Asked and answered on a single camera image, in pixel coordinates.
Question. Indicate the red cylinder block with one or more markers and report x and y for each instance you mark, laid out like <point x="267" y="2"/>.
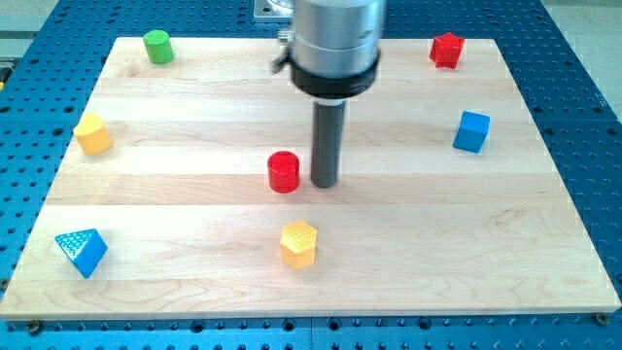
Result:
<point x="283" y="172"/>

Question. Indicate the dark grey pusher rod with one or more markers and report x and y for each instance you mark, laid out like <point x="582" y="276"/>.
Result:
<point x="328" y="120"/>

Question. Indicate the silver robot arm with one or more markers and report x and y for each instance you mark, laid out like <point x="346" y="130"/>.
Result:
<point x="332" y="47"/>

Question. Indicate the yellow hexagon block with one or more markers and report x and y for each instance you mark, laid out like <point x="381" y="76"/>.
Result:
<point x="298" y="244"/>

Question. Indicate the light wooden board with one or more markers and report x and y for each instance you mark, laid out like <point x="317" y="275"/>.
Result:
<point x="414" y="226"/>

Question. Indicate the blue cube block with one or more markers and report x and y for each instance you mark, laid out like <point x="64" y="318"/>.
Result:
<point x="472" y="132"/>

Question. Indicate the red star block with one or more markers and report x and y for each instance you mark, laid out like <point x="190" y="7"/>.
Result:
<point x="446" y="50"/>

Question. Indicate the green cylinder block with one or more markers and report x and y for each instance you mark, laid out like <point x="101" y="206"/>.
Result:
<point x="158" y="46"/>

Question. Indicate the yellow half-round block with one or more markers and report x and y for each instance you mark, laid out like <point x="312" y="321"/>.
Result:
<point x="92" y="134"/>

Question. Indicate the blue triangle block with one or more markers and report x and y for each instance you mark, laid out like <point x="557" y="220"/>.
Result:
<point x="84" y="249"/>

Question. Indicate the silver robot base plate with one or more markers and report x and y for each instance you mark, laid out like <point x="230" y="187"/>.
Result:
<point x="272" y="10"/>

